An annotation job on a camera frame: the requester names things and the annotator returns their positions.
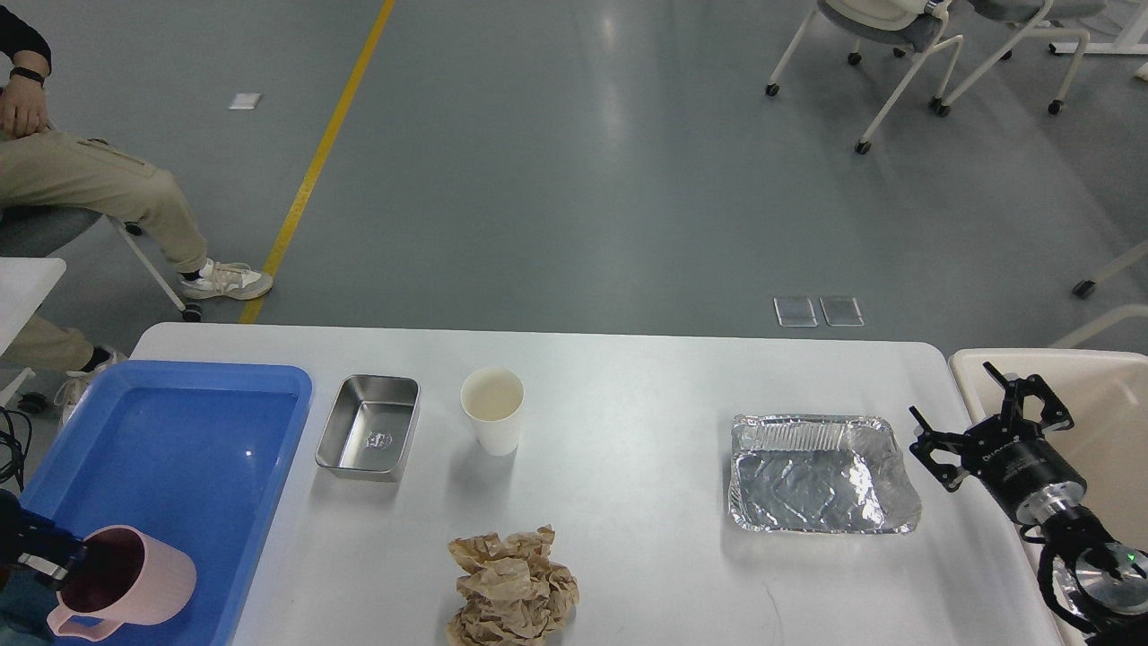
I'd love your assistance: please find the floor socket plate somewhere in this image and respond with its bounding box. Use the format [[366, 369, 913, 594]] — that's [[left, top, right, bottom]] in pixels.
[[819, 297, 864, 327], [771, 297, 819, 328]]

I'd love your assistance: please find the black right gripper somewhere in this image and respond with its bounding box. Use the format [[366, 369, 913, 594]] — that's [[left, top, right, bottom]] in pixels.
[[908, 361, 1087, 526]]

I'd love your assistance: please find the aluminium foil tray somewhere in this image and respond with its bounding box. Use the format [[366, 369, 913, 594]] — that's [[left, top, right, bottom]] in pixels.
[[726, 414, 923, 535]]

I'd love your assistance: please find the blue plastic tray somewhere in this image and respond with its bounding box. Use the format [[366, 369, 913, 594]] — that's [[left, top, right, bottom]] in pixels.
[[20, 360, 312, 645]]

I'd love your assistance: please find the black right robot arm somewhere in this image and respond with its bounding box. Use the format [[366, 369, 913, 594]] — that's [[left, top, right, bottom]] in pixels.
[[909, 361, 1147, 645]]

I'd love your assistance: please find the person in khaki trousers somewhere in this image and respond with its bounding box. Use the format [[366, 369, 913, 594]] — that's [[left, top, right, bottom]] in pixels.
[[0, 3, 274, 423]]

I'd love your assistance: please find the black cable at left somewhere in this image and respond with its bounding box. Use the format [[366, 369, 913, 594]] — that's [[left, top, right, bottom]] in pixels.
[[0, 406, 33, 503]]

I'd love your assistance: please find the white chair leg right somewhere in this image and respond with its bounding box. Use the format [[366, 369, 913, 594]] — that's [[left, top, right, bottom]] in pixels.
[[1048, 238, 1148, 349]]

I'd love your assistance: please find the left floor socket plate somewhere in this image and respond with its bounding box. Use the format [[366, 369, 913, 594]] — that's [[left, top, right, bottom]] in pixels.
[[771, 297, 819, 328]]

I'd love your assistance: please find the teal object at corner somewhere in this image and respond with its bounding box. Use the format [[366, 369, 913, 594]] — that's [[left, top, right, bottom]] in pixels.
[[1, 570, 57, 645]]

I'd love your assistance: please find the right floor socket plate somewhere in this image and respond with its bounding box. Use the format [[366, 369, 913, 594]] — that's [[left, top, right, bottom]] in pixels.
[[819, 297, 864, 327]]

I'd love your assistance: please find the white paper cup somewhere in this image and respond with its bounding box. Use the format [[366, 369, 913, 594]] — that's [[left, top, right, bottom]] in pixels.
[[460, 367, 525, 457]]

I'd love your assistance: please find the white office chair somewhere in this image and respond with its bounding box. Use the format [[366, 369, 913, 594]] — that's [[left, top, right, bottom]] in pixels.
[[765, 1, 964, 155], [929, 1, 1107, 116]]

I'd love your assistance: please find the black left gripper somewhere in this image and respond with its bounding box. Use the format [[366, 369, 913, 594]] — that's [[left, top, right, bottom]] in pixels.
[[1, 489, 90, 591]]

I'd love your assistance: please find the beige plastic bin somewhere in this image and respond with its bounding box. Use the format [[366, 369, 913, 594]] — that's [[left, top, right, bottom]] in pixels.
[[948, 348, 1148, 646]]

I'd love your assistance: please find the grey chair at left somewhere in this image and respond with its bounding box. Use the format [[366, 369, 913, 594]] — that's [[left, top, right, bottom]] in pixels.
[[1, 207, 202, 322]]

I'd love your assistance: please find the brown paper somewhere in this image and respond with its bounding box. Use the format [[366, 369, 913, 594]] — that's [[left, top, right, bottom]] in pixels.
[[444, 526, 579, 645]]

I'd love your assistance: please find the white side table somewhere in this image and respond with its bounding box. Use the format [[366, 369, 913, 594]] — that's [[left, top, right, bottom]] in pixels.
[[1, 257, 65, 352]]

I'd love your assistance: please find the pink plastic mug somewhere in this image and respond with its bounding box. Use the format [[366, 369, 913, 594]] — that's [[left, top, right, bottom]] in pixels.
[[47, 526, 197, 643]]

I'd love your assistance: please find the stainless steel rectangular container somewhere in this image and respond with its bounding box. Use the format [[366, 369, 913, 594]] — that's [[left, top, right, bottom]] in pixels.
[[315, 373, 420, 483]]

